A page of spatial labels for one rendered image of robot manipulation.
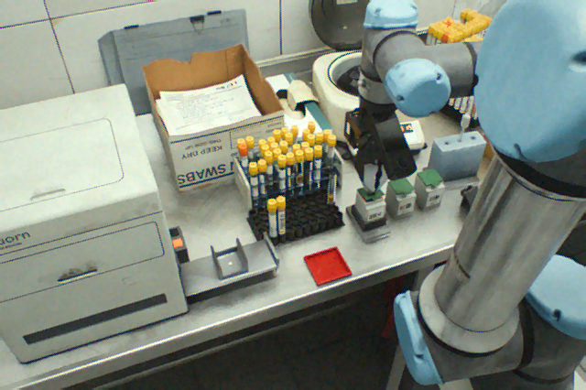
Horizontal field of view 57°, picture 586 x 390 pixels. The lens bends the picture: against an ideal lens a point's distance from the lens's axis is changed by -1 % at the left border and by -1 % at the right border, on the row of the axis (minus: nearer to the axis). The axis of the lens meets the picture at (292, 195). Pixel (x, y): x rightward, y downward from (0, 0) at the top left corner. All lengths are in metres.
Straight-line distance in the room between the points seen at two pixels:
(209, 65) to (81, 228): 0.67
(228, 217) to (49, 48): 0.55
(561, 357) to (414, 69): 0.40
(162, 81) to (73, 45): 0.21
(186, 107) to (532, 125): 1.00
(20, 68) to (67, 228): 0.65
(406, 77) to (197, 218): 0.56
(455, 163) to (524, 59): 0.79
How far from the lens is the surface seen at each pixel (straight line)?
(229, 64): 1.35
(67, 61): 1.36
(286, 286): 0.99
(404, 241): 1.08
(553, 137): 0.37
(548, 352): 0.75
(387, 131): 0.90
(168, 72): 1.33
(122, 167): 0.79
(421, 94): 0.73
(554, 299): 0.73
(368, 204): 1.03
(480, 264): 0.54
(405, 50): 0.76
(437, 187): 1.11
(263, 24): 1.41
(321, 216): 1.07
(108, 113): 0.90
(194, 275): 0.97
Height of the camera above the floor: 1.68
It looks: 45 degrees down
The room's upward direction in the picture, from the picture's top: straight up
